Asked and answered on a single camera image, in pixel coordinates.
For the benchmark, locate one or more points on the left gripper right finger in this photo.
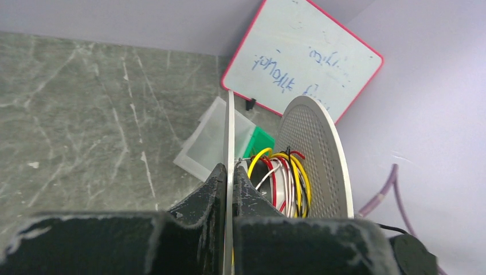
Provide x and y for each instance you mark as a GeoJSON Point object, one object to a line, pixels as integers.
{"type": "Point", "coordinates": [266, 242]}

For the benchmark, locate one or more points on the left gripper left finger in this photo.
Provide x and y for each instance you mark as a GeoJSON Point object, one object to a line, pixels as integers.
{"type": "Point", "coordinates": [186, 239]}

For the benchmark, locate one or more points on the grey perforated spool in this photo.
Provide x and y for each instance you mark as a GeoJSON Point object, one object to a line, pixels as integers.
{"type": "Point", "coordinates": [307, 127]}

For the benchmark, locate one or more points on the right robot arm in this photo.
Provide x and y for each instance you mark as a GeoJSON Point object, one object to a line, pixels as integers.
{"type": "Point", "coordinates": [410, 254]}

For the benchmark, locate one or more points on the clear plastic bin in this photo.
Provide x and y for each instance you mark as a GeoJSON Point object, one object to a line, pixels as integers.
{"type": "Point", "coordinates": [205, 147]}

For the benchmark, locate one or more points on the green plastic bin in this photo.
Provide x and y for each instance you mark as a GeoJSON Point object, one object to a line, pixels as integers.
{"type": "Point", "coordinates": [259, 140]}

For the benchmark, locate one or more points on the red framed whiteboard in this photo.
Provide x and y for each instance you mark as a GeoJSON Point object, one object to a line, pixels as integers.
{"type": "Point", "coordinates": [295, 48]}

